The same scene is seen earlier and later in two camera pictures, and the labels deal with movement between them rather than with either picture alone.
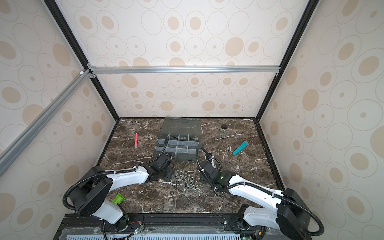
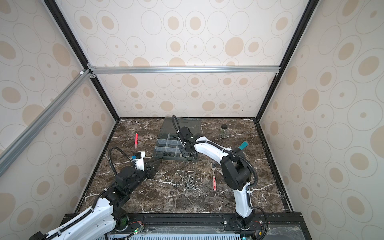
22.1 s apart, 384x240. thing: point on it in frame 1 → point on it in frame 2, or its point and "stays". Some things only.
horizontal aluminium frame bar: x=102 y=70 stays
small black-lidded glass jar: x=224 y=133 stays
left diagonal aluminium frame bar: x=14 y=146 stays
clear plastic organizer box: x=184 y=133 stays
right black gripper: x=202 y=180 → x=183 y=152
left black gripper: x=170 y=171 → x=148 y=168
